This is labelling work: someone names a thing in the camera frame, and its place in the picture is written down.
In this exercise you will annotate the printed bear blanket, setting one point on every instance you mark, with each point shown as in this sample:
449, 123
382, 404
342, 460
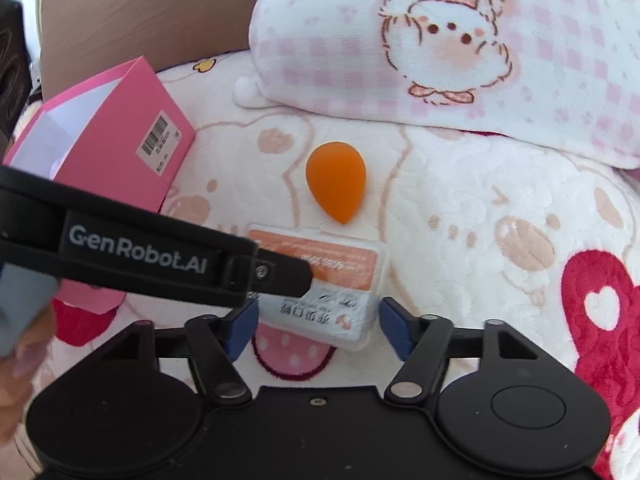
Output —
450, 240

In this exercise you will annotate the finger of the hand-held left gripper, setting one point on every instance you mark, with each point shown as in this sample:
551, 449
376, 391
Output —
285, 277

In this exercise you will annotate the pink checked pillow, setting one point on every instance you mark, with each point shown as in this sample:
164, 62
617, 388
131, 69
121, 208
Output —
450, 40

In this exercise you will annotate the orange label packet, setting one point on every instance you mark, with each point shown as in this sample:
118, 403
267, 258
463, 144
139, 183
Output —
345, 265

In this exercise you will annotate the brown pillow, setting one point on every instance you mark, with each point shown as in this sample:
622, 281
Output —
150, 15

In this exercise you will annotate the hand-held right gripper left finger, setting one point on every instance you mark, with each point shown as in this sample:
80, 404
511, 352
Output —
242, 329

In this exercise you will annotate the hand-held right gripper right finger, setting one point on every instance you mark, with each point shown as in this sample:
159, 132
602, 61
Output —
395, 331

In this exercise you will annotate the pink cardboard box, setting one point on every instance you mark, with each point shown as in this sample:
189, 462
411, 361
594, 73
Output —
125, 125

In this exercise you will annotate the person's left hand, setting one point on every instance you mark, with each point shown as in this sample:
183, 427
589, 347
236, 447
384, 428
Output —
22, 367

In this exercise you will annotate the orange makeup sponge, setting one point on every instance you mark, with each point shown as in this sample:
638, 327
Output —
336, 180

